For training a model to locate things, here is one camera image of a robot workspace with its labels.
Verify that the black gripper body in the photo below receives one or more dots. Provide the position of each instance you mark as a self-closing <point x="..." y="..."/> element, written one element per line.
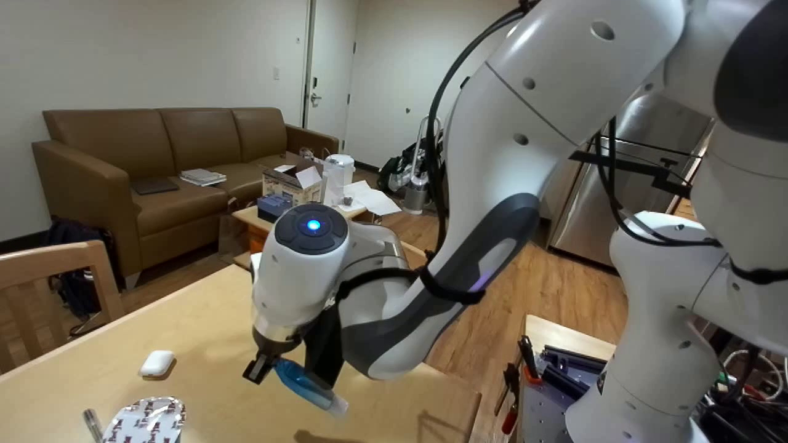
<point x="323" y="349"/>

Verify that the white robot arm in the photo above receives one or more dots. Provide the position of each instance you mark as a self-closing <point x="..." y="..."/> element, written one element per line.
<point x="558" y="77"/>

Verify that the wooden coffee table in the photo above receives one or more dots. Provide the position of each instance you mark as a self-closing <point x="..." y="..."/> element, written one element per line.
<point x="258" y="230"/>

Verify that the dark blue box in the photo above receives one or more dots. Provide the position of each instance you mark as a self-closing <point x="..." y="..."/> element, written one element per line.
<point x="272" y="205"/>

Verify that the white papers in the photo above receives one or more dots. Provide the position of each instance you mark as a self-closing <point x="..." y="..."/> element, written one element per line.
<point x="371" y="198"/>

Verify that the cardboard box on table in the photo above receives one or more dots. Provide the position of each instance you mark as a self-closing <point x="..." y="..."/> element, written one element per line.
<point x="299" y="182"/>

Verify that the white earbuds case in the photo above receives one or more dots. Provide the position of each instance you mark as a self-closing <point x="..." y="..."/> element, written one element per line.
<point x="158" y="365"/>

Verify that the white kettle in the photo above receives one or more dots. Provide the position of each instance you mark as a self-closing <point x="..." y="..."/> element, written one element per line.
<point x="335" y="172"/>

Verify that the patterned cloth pouch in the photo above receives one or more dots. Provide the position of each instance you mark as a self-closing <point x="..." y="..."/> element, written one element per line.
<point x="154" y="418"/>

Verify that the book on sofa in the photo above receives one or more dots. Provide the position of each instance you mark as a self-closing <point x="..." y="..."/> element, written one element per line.
<point x="202" y="178"/>

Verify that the white vacuum cleaner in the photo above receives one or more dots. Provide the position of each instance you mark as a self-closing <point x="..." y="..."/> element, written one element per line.
<point x="418" y="180"/>

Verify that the brown leather sofa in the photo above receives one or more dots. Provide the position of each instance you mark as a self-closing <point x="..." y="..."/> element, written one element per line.
<point x="89" y="160"/>

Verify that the black laptop on sofa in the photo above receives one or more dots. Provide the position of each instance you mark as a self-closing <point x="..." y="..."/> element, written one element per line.
<point x="154" y="186"/>

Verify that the wooden side table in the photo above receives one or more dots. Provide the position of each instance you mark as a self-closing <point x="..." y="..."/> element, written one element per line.
<point x="539" y="405"/>

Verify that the metal utensil on table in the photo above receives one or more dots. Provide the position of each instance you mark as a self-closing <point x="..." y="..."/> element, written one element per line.
<point x="91" y="423"/>

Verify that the black backpack on floor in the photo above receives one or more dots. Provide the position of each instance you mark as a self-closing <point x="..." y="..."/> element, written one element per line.
<point x="77" y="287"/>

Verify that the wooden chair left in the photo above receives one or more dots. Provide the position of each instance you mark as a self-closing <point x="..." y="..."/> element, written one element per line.
<point x="30" y="310"/>

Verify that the white door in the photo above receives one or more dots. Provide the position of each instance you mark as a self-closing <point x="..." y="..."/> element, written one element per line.
<point x="329" y="82"/>

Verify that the stainless steel refrigerator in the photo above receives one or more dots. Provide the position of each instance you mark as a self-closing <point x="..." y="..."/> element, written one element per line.
<point x="648" y="132"/>

